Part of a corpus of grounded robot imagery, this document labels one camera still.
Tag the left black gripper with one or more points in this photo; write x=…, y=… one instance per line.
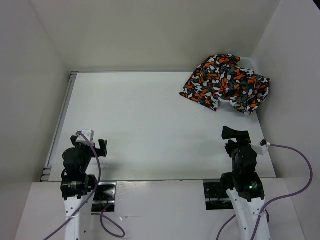
x=102, y=151

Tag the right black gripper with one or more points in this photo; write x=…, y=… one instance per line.
x=242, y=137

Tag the orange camouflage shorts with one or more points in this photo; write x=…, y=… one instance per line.
x=220, y=78

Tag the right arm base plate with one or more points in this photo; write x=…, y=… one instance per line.
x=215, y=197

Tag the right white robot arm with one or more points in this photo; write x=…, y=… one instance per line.
x=244, y=187

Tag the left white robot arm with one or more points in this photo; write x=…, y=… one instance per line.
x=80, y=179

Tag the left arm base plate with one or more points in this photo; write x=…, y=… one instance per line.
x=105, y=196

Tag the white plastic basket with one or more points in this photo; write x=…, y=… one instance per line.
x=244, y=63

